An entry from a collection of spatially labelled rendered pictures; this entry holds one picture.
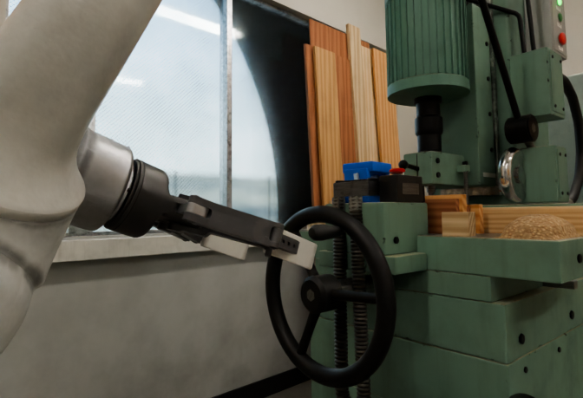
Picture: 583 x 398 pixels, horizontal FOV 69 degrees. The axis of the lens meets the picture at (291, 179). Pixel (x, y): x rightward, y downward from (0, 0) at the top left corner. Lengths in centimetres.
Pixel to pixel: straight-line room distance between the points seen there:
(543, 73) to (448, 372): 66
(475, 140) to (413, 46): 26
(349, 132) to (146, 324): 157
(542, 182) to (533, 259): 35
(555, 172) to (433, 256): 37
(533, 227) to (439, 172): 27
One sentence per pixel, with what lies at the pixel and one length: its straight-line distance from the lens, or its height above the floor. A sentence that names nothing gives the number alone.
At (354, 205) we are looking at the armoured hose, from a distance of 76.
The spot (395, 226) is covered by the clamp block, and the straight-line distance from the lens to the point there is 76.
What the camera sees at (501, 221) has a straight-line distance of 91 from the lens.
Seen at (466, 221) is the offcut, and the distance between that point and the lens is 78.
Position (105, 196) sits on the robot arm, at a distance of 41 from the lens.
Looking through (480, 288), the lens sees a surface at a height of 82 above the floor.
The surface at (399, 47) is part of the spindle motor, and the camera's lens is 99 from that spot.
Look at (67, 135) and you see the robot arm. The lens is 25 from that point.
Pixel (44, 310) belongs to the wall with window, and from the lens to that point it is 185.
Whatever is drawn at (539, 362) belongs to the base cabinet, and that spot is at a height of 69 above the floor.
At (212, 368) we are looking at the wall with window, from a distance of 223.
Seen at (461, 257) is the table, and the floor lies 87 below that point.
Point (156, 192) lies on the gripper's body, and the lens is 43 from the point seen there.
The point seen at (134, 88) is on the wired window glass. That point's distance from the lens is 207.
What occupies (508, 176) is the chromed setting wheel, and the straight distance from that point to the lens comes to 100.
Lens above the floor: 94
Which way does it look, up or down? 5 degrees up
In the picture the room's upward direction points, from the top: 1 degrees counter-clockwise
